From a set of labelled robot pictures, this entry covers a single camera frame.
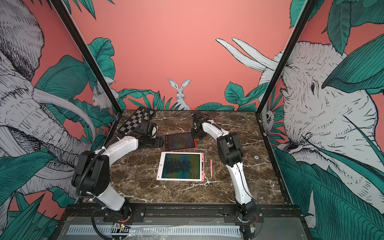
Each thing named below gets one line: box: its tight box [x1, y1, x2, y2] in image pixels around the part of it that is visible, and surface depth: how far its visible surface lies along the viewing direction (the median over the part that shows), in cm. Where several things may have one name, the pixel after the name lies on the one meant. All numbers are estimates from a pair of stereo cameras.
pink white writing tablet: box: [156, 152, 205, 182], surface depth 92 cm
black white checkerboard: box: [117, 107, 156, 134], surface depth 113 cm
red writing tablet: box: [164, 132, 198, 152], surface depth 103 cm
